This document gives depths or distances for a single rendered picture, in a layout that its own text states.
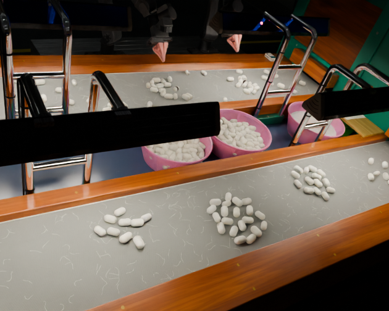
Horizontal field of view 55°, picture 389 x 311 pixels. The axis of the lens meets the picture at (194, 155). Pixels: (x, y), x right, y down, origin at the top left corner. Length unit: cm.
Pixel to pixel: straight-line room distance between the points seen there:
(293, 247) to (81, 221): 59
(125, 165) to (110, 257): 42
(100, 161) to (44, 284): 51
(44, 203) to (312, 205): 83
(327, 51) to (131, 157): 123
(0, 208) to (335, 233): 94
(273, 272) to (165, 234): 30
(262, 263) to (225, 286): 14
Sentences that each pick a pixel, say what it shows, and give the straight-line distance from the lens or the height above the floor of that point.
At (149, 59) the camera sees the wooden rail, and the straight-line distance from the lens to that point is 180.
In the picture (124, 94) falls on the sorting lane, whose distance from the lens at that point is 154.
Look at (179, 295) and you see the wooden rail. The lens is 92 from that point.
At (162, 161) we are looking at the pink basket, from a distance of 123.
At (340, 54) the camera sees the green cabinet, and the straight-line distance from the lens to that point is 209.
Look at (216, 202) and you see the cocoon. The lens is 114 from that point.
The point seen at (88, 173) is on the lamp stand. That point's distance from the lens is 108.
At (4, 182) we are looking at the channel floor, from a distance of 123.
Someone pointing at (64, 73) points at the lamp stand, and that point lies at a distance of 116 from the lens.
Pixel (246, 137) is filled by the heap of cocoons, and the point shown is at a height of 74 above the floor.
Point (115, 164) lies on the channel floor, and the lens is 130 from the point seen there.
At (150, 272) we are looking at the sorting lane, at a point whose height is 74.
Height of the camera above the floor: 154
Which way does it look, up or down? 38 degrees down
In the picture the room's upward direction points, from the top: 18 degrees clockwise
